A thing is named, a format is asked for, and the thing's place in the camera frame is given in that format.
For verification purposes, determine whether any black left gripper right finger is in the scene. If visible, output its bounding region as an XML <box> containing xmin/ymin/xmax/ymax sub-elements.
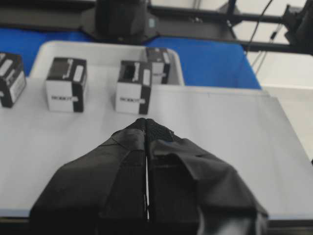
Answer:
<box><xmin>146</xmin><ymin>119</ymin><xmax>268</xmax><ymax>235</ymax></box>

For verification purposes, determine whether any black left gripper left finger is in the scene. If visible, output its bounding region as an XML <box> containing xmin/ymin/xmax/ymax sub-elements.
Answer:
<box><xmin>29</xmin><ymin>118</ymin><xmax>147</xmax><ymax>235</ymax></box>

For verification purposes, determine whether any black white Dynamixel box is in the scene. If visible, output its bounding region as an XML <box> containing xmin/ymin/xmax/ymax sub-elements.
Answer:
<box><xmin>115</xmin><ymin>60</ymin><xmax>152</xmax><ymax>115</ymax></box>

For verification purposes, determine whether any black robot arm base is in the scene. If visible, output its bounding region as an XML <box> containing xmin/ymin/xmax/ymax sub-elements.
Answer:
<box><xmin>81</xmin><ymin>0</ymin><xmax>159</xmax><ymax>45</ymax></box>

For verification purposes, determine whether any white base board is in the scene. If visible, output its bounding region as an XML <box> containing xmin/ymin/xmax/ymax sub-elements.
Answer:
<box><xmin>0</xmin><ymin>78</ymin><xmax>313</xmax><ymax>220</ymax></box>

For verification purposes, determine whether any white plastic tray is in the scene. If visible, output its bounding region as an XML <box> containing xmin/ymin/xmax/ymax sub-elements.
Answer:
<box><xmin>28</xmin><ymin>40</ymin><xmax>186</xmax><ymax>87</ymax></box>

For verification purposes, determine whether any box inside white tray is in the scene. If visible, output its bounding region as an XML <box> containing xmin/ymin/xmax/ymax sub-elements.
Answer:
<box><xmin>146</xmin><ymin>47</ymin><xmax>171</xmax><ymax>84</ymax></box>

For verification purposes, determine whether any blue table mat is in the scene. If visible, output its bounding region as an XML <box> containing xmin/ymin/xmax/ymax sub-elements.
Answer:
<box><xmin>0</xmin><ymin>28</ymin><xmax>261</xmax><ymax>89</ymax></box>

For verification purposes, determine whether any black metal frame rail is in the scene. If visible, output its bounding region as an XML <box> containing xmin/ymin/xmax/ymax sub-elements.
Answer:
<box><xmin>0</xmin><ymin>0</ymin><xmax>313</xmax><ymax>54</ymax></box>

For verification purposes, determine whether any black cable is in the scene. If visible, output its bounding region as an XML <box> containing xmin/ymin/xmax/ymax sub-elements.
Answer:
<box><xmin>244</xmin><ymin>0</ymin><xmax>282</xmax><ymax>71</ymax></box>

